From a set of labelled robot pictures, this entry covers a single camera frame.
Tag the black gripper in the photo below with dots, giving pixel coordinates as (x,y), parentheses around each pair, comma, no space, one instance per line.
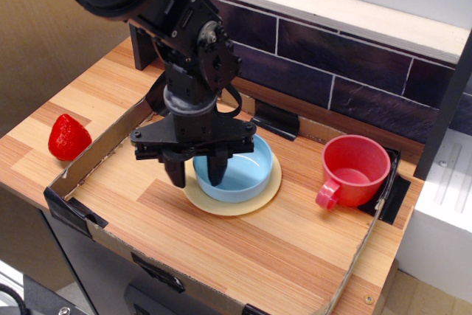
(193,127)

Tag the white appliance at right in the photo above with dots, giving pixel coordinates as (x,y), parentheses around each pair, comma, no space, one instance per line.
(436,247)

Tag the red toy strawberry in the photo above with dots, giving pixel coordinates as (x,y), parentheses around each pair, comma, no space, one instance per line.
(68,138)

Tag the dark shelf post right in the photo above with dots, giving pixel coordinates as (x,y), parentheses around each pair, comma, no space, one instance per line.
(448,107)

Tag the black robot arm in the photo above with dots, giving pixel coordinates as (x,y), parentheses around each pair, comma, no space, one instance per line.
(199,65)

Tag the yellow plate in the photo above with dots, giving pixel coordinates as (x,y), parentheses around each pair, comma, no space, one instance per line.
(205,202)

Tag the red cup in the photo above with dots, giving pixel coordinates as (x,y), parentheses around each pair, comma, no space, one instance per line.
(354,168)

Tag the white wooden shelf board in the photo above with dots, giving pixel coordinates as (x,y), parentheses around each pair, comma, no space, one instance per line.
(379,24)

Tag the light blue bowl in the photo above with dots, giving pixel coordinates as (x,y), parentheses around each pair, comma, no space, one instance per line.
(246,175)

